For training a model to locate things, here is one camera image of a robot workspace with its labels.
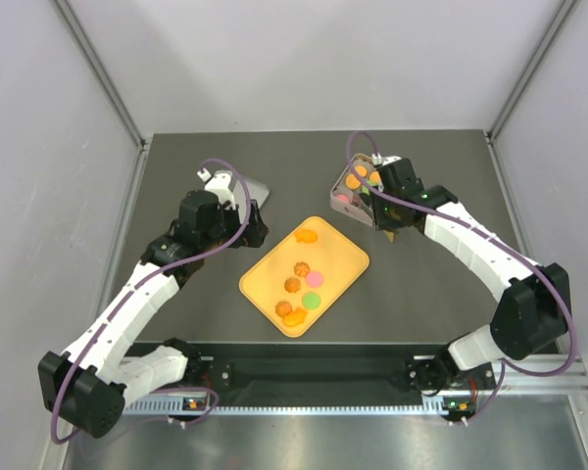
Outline grey slotted cable duct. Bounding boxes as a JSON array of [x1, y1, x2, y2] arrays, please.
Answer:
[[122, 394, 476, 417]]

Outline yellow plastic tray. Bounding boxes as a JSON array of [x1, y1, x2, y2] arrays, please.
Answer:
[[239, 216, 369, 338]]

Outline tan swirl cookie lower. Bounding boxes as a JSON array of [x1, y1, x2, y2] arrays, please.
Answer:
[[274, 301, 293, 318]]

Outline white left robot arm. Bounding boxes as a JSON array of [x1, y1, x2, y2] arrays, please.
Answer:
[[37, 190, 269, 439]]

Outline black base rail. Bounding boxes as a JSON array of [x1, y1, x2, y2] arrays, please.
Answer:
[[177, 343, 495, 405]]

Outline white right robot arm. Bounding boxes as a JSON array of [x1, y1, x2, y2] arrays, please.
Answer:
[[371, 155, 571, 390]]

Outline orange fish cookie lower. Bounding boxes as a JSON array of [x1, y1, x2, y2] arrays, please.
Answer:
[[282, 307, 308, 328]]

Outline round tan dotted biscuit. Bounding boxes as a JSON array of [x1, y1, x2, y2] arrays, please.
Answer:
[[353, 165, 368, 178]]

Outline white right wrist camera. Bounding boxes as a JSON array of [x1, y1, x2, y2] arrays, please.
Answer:
[[370, 154, 402, 167]]

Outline orange fish cookie upper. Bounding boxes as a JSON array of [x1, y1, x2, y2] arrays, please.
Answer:
[[294, 229, 319, 244]]

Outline orange fish cookie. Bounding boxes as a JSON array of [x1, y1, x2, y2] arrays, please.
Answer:
[[294, 229, 319, 244], [282, 307, 308, 328]]

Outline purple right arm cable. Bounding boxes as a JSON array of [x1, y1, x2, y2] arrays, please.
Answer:
[[346, 129, 578, 427]]

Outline black sandwich cookie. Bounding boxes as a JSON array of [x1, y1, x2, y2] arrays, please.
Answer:
[[353, 193, 370, 207]]

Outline pink cookie tin box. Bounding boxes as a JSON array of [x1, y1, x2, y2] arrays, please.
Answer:
[[329, 153, 381, 227]]

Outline metal serving tongs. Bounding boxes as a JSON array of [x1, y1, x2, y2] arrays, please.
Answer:
[[353, 170, 398, 244]]

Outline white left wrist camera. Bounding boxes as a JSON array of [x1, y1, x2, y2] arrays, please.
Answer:
[[197, 168, 238, 211]]

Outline aluminium frame post right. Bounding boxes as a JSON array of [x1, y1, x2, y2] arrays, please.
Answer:
[[485, 0, 579, 146]]

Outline tan swirl cookie middle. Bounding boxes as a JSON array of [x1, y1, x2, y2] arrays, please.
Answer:
[[284, 277, 301, 294]]

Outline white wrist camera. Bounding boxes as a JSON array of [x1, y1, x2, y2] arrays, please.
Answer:
[[370, 154, 402, 167], [197, 168, 238, 211]]

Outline tan swirl cookie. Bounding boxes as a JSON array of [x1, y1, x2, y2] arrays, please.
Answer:
[[274, 301, 293, 318], [284, 277, 301, 294]]

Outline tan flower cookie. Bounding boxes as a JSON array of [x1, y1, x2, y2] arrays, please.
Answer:
[[293, 261, 311, 278]]

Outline aluminium frame post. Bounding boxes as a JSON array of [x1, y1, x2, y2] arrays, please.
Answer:
[[50, 0, 146, 150], [485, 0, 579, 146]]

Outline silver tin lid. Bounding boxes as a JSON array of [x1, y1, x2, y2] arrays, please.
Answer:
[[218, 170, 270, 207]]

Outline aluminium frame post left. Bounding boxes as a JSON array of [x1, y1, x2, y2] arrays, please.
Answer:
[[50, 0, 146, 150]]

